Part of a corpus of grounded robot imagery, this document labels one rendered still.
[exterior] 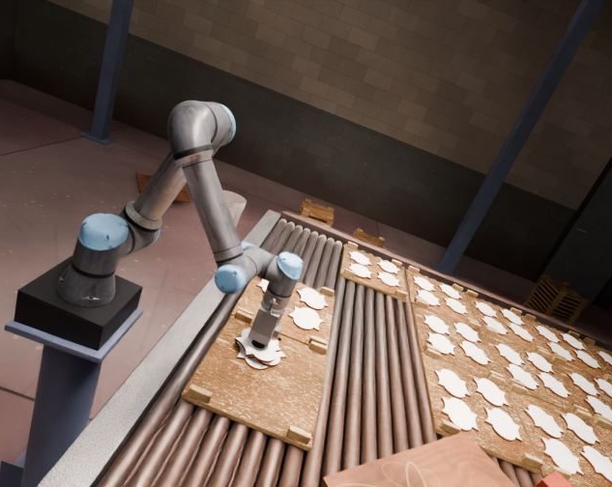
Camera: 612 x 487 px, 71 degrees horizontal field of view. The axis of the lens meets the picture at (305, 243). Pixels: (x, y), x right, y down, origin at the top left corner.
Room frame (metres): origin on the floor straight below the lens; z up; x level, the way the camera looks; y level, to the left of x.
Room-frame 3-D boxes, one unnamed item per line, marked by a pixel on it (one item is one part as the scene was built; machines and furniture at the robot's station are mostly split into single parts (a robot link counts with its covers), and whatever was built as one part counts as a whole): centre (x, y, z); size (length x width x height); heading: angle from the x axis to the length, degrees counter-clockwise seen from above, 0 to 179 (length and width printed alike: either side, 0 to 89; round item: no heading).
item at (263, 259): (1.09, 0.12, 1.22); 0.11 x 0.11 x 0.08; 81
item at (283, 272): (1.10, 0.02, 1.22); 0.09 x 0.08 x 0.11; 81
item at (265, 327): (1.09, 0.01, 1.06); 0.10 x 0.09 x 0.16; 84
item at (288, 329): (1.45, -0.03, 0.93); 0.41 x 0.35 x 0.02; 0
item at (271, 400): (1.03, -0.03, 0.93); 0.41 x 0.35 x 0.02; 179
